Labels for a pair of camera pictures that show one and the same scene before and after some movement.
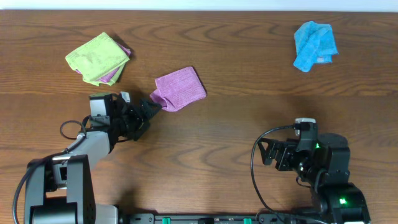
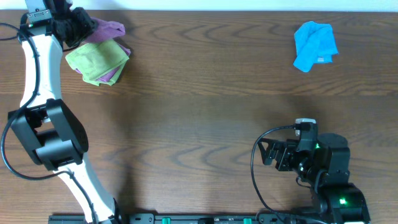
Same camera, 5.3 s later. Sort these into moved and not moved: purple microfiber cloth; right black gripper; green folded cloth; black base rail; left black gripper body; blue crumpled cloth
Moved: left black gripper body; purple microfiber cloth
Not moved: blue crumpled cloth; green folded cloth; black base rail; right black gripper
